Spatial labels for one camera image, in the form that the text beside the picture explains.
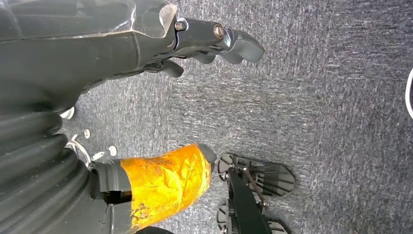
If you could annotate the white rounded object edge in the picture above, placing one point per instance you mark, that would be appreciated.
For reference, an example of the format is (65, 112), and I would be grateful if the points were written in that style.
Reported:
(409, 97)

